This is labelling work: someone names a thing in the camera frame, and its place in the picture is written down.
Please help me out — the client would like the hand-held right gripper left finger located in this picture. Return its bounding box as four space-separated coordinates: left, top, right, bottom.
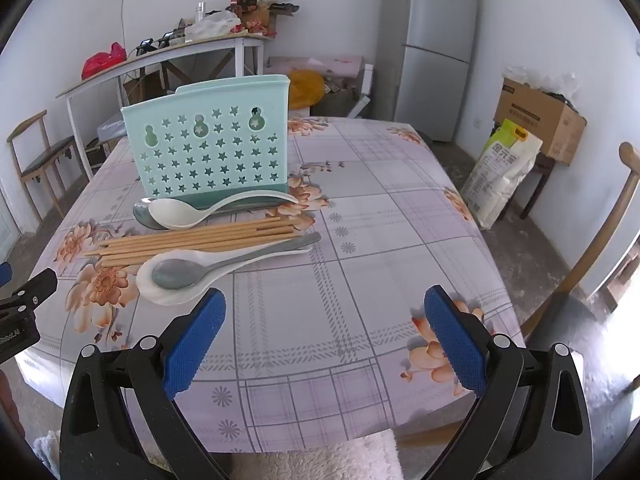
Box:
59 287 233 480

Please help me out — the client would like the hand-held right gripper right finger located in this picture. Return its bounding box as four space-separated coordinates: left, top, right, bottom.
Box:
423 285 593 480

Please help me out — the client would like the metal spoon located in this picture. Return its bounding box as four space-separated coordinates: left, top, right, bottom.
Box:
151 232 322 291
132 197 288 231

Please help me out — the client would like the bundle of wooden chopsticks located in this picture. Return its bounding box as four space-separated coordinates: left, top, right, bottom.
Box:
82 217 303 268

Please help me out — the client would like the teal star-cut utensil holder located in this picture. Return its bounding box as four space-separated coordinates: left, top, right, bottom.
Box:
121 74 292 210

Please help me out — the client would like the wooden chair with dark seat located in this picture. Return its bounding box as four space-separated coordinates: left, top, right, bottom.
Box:
6 110 83 221

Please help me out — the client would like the floral plaid tablecloth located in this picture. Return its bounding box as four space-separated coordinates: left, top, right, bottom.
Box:
15 116 526 456

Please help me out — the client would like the white and green sack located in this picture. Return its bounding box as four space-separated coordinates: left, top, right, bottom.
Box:
460 119 544 231

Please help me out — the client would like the clear plastic storage box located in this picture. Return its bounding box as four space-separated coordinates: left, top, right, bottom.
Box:
97 119 128 142

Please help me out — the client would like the dark wooden stool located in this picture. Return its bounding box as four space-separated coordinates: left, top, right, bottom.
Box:
520 152 556 221

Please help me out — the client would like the red plastic bag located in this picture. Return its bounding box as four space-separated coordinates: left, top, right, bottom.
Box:
81 42 127 80

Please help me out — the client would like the large cardboard box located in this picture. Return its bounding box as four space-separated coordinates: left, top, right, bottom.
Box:
494 77 587 166

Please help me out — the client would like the long white table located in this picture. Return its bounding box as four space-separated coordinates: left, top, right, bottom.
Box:
56 35 266 181

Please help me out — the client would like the clear plastic bag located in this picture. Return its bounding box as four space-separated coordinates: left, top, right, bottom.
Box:
502 64 583 106

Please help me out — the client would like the yellow plastic bag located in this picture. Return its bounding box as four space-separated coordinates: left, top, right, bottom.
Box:
289 69 326 109

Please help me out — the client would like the silver refrigerator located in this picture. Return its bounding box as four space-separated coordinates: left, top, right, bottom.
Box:
372 0 480 143

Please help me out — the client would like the long pink box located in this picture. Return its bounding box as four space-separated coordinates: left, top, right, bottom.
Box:
264 54 366 80

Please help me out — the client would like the white plastic bag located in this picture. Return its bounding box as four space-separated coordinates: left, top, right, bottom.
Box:
186 10 242 40

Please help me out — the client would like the open cardboard box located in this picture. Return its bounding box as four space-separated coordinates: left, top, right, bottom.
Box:
250 2 301 36

